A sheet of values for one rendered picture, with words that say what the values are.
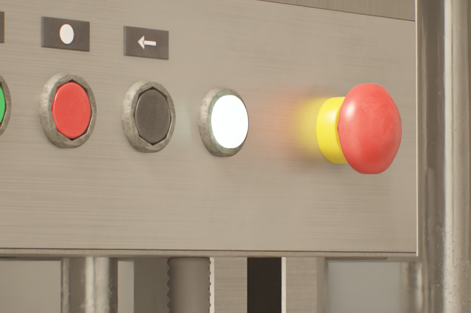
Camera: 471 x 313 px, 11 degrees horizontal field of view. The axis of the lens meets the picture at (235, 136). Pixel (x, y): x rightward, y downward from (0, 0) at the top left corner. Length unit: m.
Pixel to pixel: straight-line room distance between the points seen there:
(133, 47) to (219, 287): 0.30
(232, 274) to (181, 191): 0.27
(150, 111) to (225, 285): 0.29
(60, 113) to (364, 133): 0.17
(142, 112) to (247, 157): 0.07
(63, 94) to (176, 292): 0.22
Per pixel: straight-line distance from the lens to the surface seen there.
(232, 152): 1.04
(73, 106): 0.96
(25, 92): 0.95
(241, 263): 1.28
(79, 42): 0.97
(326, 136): 1.08
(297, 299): 1.32
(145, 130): 0.99
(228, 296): 1.28
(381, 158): 1.08
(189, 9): 1.02
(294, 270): 1.32
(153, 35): 1.00
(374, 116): 1.08
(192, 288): 1.15
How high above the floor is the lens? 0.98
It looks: 3 degrees up
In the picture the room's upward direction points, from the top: straight up
